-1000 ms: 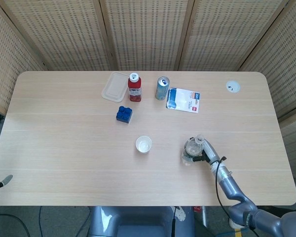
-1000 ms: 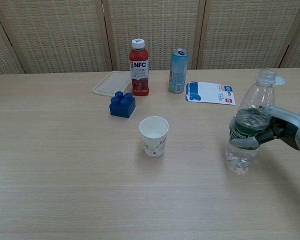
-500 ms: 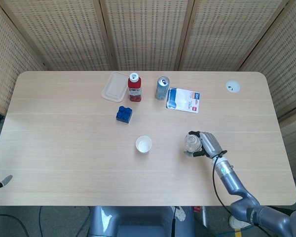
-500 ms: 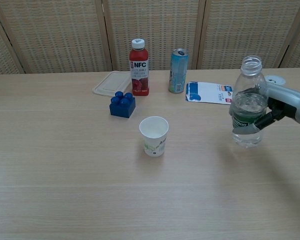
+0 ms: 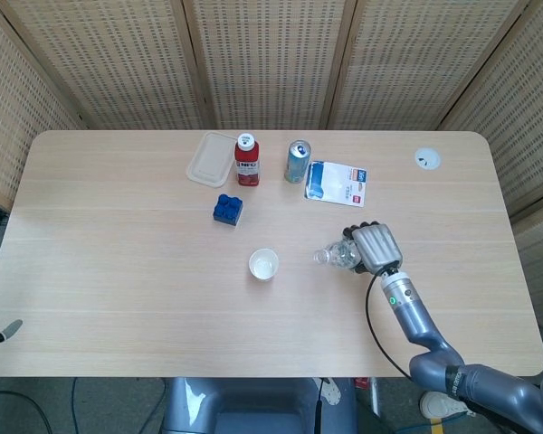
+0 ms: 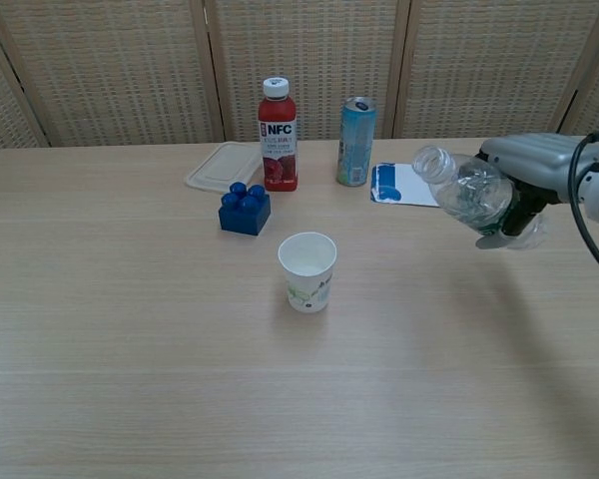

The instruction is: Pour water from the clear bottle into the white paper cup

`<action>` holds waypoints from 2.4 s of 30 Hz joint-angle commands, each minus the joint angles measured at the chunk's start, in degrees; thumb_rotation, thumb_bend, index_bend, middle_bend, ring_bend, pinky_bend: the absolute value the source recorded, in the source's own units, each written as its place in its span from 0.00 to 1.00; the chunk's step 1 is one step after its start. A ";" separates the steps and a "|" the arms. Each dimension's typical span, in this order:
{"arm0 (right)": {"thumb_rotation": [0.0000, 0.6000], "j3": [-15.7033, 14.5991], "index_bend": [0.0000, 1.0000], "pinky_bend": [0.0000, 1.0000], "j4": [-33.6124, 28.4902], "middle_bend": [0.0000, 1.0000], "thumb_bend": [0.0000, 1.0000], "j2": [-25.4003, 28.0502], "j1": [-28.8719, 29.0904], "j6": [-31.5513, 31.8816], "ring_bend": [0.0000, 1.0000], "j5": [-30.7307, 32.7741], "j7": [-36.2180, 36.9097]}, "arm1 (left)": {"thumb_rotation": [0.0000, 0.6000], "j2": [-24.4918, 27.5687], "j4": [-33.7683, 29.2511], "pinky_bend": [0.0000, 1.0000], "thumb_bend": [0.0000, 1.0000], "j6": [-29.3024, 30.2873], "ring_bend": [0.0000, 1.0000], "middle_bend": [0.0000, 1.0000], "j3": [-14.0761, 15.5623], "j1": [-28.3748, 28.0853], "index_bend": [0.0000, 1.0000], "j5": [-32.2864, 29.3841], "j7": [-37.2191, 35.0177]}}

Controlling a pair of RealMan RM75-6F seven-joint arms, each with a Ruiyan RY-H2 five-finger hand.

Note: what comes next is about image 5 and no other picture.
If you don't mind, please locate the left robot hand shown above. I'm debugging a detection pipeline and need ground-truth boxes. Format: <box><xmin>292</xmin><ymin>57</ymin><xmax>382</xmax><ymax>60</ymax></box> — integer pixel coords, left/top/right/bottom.
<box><xmin>0</xmin><ymin>250</ymin><xmax>24</xmax><ymax>349</ymax></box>

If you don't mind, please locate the blue floor cable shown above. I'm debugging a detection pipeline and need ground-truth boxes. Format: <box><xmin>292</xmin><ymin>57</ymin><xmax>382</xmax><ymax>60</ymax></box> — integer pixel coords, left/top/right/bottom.
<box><xmin>70</xmin><ymin>377</ymin><xmax>81</xmax><ymax>434</ymax></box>

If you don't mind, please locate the transparent plastic water bottle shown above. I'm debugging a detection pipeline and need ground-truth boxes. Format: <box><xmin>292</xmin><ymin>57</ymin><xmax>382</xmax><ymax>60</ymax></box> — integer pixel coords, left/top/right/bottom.
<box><xmin>310</xmin><ymin>239</ymin><xmax>363</xmax><ymax>272</ymax></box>

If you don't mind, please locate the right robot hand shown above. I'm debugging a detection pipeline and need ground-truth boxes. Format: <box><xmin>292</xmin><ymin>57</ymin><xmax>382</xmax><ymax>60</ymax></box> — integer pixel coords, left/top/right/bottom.
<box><xmin>341</xmin><ymin>221</ymin><xmax>406</xmax><ymax>276</ymax></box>

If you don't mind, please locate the red juice bottle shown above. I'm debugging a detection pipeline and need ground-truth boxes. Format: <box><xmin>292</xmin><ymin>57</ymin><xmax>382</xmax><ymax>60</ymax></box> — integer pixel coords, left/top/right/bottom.
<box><xmin>233</xmin><ymin>132</ymin><xmax>262</xmax><ymax>188</ymax></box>

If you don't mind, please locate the bamboo folding screen panel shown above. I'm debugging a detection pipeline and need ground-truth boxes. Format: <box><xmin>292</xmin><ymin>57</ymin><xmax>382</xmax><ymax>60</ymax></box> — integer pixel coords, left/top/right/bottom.
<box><xmin>438</xmin><ymin>0</ymin><xmax>543</xmax><ymax>218</ymax></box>
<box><xmin>328</xmin><ymin>0</ymin><xmax>543</xmax><ymax>132</ymax></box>
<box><xmin>0</xmin><ymin>0</ymin><xmax>214</xmax><ymax>132</ymax></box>
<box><xmin>180</xmin><ymin>0</ymin><xmax>358</xmax><ymax>132</ymax></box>
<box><xmin>0</xmin><ymin>0</ymin><xmax>85</xmax><ymax>212</ymax></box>

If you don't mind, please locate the white blue flat package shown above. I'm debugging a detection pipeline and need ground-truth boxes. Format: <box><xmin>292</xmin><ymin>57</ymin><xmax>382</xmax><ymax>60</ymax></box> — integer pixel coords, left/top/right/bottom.
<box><xmin>303</xmin><ymin>160</ymin><xmax>373</xmax><ymax>209</ymax></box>

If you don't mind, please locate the white paper cup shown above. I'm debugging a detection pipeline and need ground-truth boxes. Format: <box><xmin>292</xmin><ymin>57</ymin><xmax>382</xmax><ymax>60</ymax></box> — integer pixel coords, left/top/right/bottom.
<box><xmin>247</xmin><ymin>248</ymin><xmax>281</xmax><ymax>282</ymax></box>

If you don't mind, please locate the white perforated plate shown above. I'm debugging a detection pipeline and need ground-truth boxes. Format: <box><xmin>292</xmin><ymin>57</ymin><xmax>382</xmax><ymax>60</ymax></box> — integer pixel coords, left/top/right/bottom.
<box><xmin>320</xmin><ymin>378</ymin><xmax>344</xmax><ymax>408</ymax></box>

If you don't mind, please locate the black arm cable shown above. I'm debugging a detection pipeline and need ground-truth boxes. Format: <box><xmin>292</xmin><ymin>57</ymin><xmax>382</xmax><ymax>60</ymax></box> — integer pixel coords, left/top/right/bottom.
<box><xmin>365</xmin><ymin>269</ymin><xmax>414</xmax><ymax>381</ymax></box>

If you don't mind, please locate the white table cable grommet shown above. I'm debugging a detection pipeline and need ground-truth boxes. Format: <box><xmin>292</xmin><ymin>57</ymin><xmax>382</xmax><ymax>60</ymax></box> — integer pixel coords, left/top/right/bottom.
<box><xmin>414</xmin><ymin>146</ymin><xmax>443</xmax><ymax>171</ymax></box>

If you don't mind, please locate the white sneaker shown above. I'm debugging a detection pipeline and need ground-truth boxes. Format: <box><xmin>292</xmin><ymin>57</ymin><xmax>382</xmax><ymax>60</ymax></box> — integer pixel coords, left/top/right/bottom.
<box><xmin>419</xmin><ymin>391</ymin><xmax>475</xmax><ymax>420</ymax></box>

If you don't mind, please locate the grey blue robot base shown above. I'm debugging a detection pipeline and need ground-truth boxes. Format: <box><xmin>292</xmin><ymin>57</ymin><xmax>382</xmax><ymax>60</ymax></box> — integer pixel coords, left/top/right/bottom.
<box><xmin>162</xmin><ymin>377</ymin><xmax>358</xmax><ymax>434</ymax></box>

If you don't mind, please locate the black floor cable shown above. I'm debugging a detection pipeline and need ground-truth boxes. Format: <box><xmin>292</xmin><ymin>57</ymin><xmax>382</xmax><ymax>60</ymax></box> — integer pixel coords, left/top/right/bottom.
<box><xmin>0</xmin><ymin>389</ymin><xmax>53</xmax><ymax>434</ymax></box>

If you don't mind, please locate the beige lunch box lid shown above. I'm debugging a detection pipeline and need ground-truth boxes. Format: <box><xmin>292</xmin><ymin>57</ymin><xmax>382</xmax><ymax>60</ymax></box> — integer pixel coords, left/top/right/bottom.
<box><xmin>186</xmin><ymin>130</ymin><xmax>237</xmax><ymax>186</ymax></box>

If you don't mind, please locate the blue toy building block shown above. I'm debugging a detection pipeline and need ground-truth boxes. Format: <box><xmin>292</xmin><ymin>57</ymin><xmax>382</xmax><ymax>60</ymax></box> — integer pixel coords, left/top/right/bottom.
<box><xmin>212</xmin><ymin>193</ymin><xmax>245</xmax><ymax>229</ymax></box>

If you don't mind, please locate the light blue drink can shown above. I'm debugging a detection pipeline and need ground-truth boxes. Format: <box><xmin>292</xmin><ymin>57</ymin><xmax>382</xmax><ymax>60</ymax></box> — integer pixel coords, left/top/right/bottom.
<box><xmin>283</xmin><ymin>138</ymin><xmax>312</xmax><ymax>184</ymax></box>

